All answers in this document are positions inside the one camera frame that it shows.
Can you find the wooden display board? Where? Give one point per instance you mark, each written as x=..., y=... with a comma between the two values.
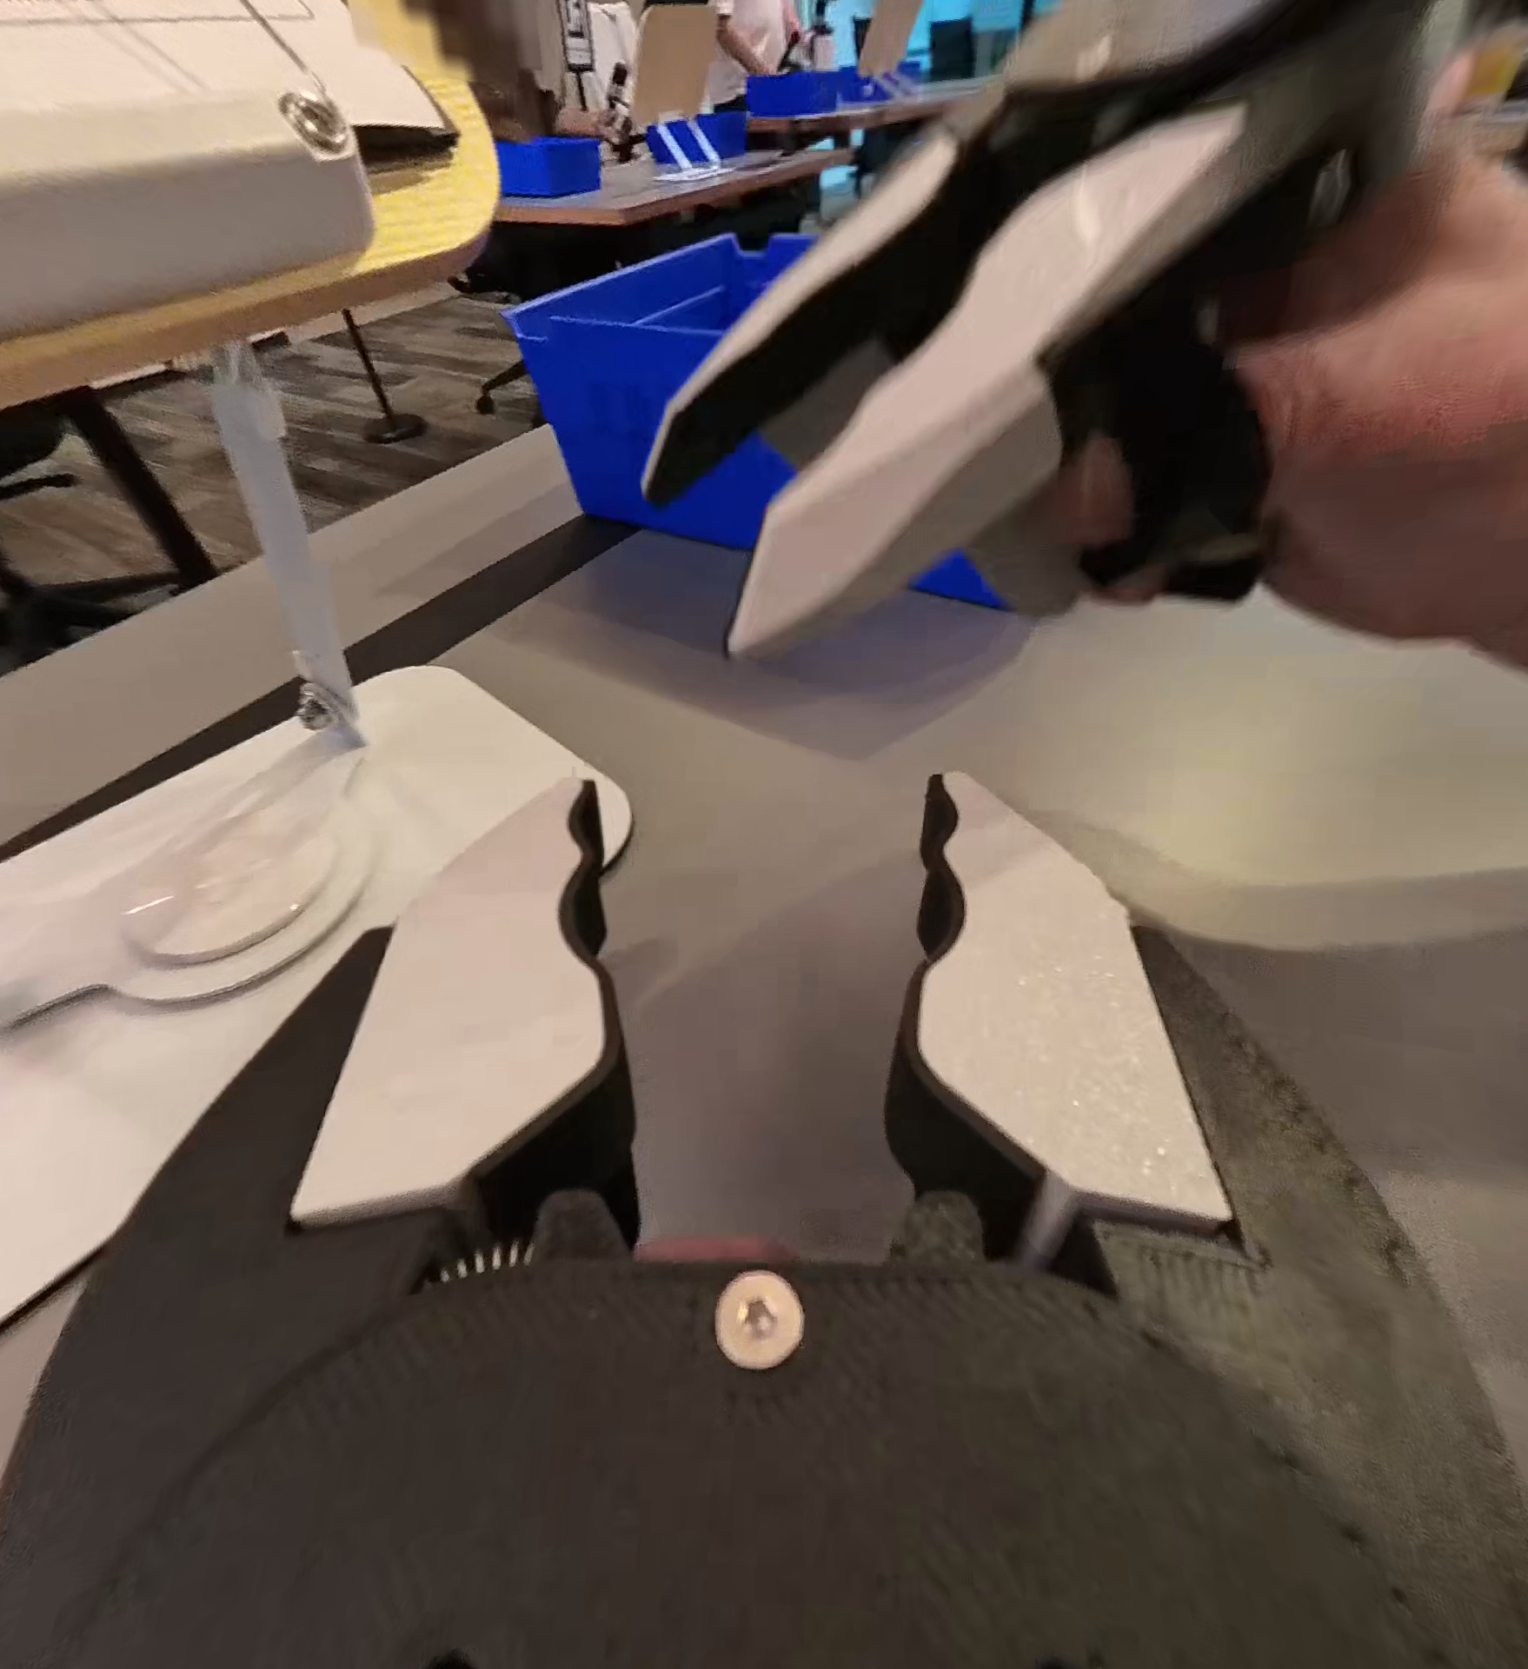
x=218, y=300

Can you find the white stand post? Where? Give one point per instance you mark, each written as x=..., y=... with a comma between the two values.
x=283, y=548

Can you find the printed paper sheet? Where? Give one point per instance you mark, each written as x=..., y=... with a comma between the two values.
x=113, y=156

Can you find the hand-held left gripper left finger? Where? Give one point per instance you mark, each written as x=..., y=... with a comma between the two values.
x=465, y=1043

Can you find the small blue plastic bin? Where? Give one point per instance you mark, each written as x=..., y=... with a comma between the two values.
x=805, y=94
x=700, y=138
x=551, y=166

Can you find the person's right hand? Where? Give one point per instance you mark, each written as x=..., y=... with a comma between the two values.
x=1443, y=443

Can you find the clear round stand foot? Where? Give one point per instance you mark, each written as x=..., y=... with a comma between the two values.
x=218, y=899

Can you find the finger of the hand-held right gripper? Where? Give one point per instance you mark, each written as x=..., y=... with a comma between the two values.
x=973, y=391
x=817, y=326

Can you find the black office chair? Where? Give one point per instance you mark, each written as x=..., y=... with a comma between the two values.
x=36, y=548

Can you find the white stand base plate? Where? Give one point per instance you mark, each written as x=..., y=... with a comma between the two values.
x=453, y=757

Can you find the wooden top desk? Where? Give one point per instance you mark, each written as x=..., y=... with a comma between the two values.
x=687, y=187

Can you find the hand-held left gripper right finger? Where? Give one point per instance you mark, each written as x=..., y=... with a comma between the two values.
x=1064, y=1043

